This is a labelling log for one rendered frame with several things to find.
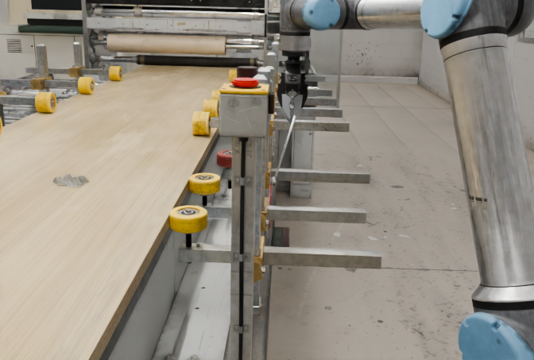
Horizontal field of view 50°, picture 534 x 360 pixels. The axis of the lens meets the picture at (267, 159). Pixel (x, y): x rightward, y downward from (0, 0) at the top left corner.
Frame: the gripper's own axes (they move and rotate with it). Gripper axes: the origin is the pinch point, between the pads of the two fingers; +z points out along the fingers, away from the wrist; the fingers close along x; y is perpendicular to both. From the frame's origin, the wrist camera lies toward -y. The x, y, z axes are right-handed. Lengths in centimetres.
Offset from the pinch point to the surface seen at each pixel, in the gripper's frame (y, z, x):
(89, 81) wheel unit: 92, 4, 95
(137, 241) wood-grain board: -70, 11, 27
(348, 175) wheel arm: -5.6, 15.0, -17.5
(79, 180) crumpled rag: -37, 10, 51
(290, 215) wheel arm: -31.0, 18.9, -1.0
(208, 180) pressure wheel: -32.3, 9.8, 19.9
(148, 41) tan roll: 219, -6, 100
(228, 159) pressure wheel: -8.9, 10.6, 17.8
